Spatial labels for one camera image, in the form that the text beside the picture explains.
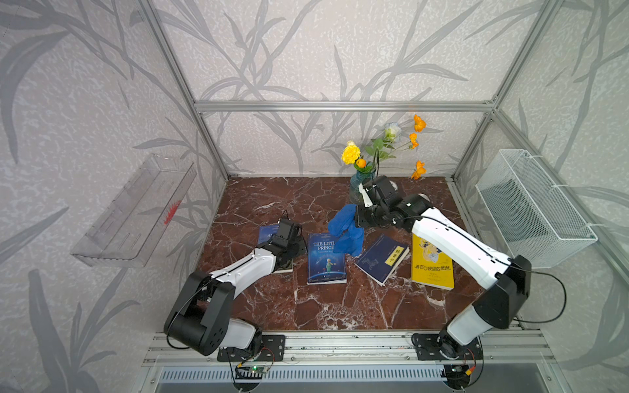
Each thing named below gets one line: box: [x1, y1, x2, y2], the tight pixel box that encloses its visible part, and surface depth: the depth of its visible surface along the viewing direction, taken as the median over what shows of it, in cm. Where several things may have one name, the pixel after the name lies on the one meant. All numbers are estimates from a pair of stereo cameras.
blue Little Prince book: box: [306, 232, 348, 285], surface depth 92 cm
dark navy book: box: [354, 233, 411, 287], surface depth 93 cm
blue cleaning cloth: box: [327, 203, 365, 257], surface depth 80 cm
